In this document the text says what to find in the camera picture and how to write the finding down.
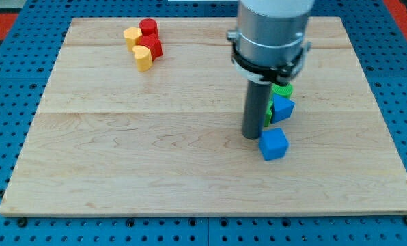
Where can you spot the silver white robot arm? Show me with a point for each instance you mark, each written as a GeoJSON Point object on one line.
{"type": "Point", "coordinates": [268, 41]}

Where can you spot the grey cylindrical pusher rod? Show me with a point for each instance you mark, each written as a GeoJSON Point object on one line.
{"type": "Point", "coordinates": [255, 107]}

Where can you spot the green star block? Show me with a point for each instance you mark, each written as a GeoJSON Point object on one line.
{"type": "Point", "coordinates": [268, 114]}

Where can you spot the blue cube block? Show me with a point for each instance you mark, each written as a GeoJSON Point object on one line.
{"type": "Point", "coordinates": [273, 144]}

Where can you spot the blue triangle block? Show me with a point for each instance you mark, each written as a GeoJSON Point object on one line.
{"type": "Point", "coordinates": [282, 108]}

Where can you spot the green cylinder block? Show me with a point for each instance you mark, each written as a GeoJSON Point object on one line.
{"type": "Point", "coordinates": [284, 91]}

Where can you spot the yellow heart block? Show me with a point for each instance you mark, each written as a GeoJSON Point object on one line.
{"type": "Point", "coordinates": [143, 58]}

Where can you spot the red star block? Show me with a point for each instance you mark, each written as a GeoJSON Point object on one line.
{"type": "Point", "coordinates": [154, 44]}

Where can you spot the light wooden board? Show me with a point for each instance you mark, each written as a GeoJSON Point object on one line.
{"type": "Point", "coordinates": [109, 141]}

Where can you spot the red cylinder block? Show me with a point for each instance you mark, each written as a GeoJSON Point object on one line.
{"type": "Point", "coordinates": [149, 26]}

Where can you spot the yellow hexagon block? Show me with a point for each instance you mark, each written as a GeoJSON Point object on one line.
{"type": "Point", "coordinates": [132, 36]}

